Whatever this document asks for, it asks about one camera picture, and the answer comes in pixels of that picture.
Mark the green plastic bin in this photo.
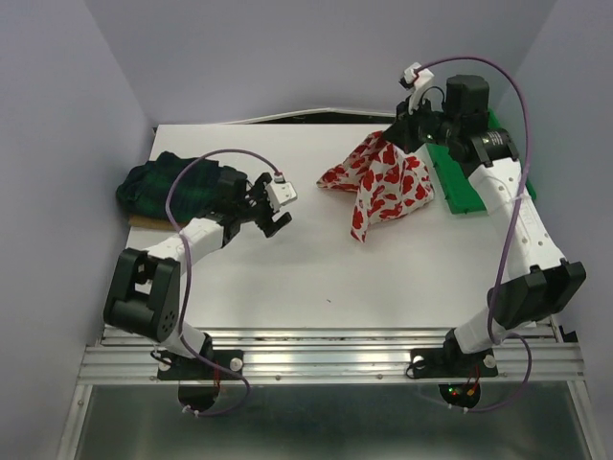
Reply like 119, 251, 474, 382
427, 115, 524, 214

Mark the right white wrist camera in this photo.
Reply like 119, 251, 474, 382
399, 62, 434, 114

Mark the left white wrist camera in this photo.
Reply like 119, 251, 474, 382
264, 173, 298, 212

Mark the red poppy floral skirt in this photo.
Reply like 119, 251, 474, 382
316, 131, 435, 242

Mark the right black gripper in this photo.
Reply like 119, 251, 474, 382
380, 91, 461, 154

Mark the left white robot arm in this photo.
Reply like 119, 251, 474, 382
102, 167, 297, 378

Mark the dark green plaid skirt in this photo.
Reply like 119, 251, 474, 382
116, 151, 248, 223

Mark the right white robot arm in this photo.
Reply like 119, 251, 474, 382
384, 69, 586, 374

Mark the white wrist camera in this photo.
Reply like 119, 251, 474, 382
264, 173, 298, 212
399, 62, 434, 114

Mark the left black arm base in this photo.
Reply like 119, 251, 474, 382
149, 336, 251, 418

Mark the aluminium mounting rail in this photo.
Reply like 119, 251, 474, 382
78, 323, 585, 385

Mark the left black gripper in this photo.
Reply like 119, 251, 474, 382
236, 172, 291, 237

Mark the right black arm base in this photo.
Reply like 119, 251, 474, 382
405, 331, 499, 411

